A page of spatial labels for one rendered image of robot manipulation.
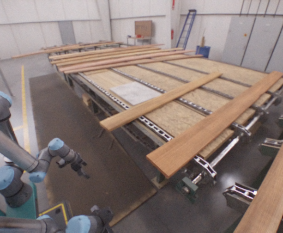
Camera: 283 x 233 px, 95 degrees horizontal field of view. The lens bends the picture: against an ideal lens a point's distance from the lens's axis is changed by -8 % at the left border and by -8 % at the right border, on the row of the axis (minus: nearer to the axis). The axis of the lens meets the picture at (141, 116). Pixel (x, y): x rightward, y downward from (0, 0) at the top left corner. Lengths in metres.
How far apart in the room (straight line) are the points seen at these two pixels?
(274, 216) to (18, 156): 1.20
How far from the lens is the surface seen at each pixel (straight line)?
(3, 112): 0.93
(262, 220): 0.88
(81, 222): 0.63
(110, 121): 1.30
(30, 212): 1.14
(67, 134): 2.76
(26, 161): 0.91
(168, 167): 0.93
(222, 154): 1.28
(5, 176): 1.07
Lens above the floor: 1.61
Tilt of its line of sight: 34 degrees down
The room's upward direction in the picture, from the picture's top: straight up
